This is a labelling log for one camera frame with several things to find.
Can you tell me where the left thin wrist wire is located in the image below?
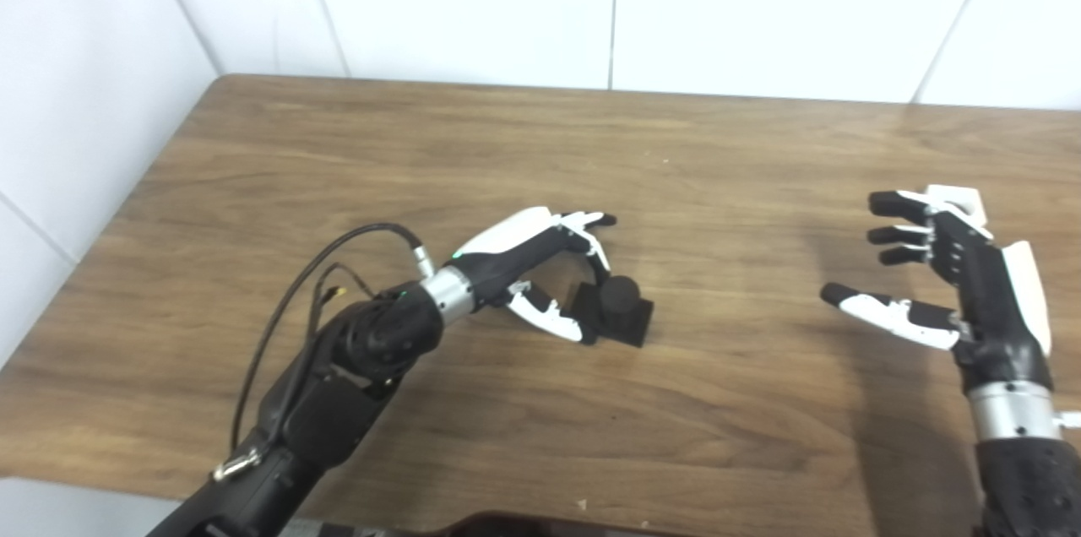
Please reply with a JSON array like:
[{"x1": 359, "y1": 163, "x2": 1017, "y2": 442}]
[{"x1": 312, "y1": 263, "x2": 372, "y2": 335}]

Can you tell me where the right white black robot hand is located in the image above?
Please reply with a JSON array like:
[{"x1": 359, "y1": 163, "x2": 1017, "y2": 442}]
[{"x1": 820, "y1": 189, "x2": 1055, "y2": 393}]

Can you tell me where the left silver elbow plug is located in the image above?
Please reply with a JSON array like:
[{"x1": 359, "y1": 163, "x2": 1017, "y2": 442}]
[{"x1": 211, "y1": 448, "x2": 263, "y2": 483}]

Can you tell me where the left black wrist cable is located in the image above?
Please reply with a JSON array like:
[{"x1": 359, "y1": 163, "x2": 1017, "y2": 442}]
[{"x1": 230, "y1": 222, "x2": 436, "y2": 453}]

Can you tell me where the white square piece with hole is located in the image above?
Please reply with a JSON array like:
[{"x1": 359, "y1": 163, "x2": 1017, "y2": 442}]
[{"x1": 925, "y1": 184, "x2": 987, "y2": 227}]

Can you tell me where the black peg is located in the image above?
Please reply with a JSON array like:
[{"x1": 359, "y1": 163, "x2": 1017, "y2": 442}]
[{"x1": 573, "y1": 275, "x2": 655, "y2": 349}]

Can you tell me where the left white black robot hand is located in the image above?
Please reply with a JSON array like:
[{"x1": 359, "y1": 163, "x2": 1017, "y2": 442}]
[{"x1": 452, "y1": 206, "x2": 617, "y2": 344}]

